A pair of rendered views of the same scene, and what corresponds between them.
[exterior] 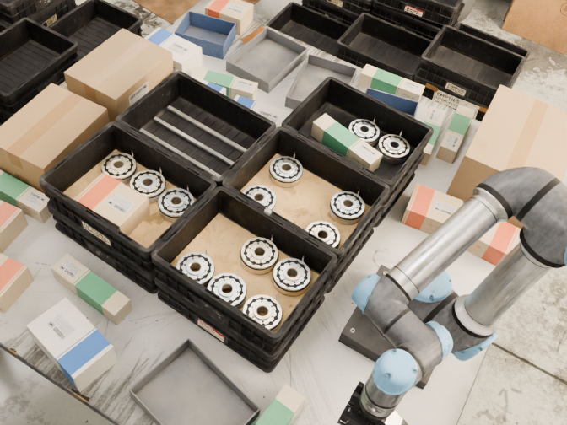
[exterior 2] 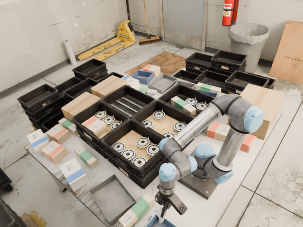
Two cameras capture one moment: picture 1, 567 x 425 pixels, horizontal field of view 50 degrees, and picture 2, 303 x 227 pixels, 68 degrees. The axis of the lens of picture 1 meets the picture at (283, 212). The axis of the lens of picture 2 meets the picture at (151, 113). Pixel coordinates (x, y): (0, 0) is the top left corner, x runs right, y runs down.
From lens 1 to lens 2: 0.49 m
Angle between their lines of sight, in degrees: 19
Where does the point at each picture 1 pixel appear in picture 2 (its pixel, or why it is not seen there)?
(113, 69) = (106, 86)
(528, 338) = (280, 195)
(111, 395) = (84, 193)
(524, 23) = (277, 72)
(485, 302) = (222, 154)
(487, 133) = not seen: hidden behind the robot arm
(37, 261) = (71, 147)
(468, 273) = not seen: hidden behind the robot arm
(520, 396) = (275, 220)
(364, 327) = not seen: hidden behind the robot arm
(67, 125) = (87, 103)
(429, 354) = (184, 166)
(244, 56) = (155, 83)
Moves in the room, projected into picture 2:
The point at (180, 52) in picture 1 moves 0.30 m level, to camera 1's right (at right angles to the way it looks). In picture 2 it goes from (131, 82) to (158, 84)
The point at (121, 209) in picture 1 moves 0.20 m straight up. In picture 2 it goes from (95, 127) to (89, 106)
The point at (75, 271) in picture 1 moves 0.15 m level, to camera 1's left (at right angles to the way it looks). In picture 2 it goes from (80, 149) to (64, 147)
